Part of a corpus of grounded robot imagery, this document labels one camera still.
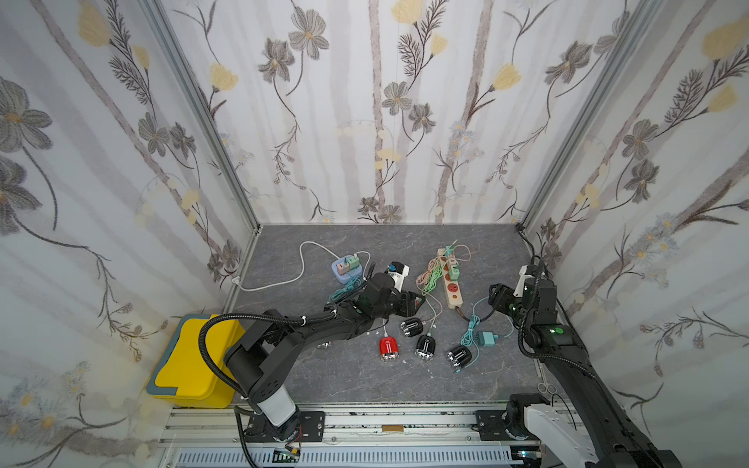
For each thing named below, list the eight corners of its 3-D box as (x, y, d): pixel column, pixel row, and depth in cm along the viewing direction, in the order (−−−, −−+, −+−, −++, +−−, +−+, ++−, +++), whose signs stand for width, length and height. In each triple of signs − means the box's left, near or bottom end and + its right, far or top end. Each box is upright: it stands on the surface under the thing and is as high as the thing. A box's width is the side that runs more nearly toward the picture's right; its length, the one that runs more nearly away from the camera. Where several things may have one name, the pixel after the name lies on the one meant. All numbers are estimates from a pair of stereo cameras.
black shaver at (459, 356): (456, 372, 85) (458, 368, 83) (445, 356, 88) (447, 352, 86) (473, 362, 87) (475, 358, 85) (462, 346, 90) (464, 342, 88)
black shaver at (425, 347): (413, 354, 87) (414, 352, 86) (418, 336, 91) (419, 333, 89) (431, 360, 86) (432, 358, 84) (435, 341, 90) (437, 338, 88)
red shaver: (379, 361, 86) (379, 358, 84) (379, 339, 91) (379, 335, 89) (399, 361, 86) (399, 358, 84) (398, 339, 91) (398, 335, 89)
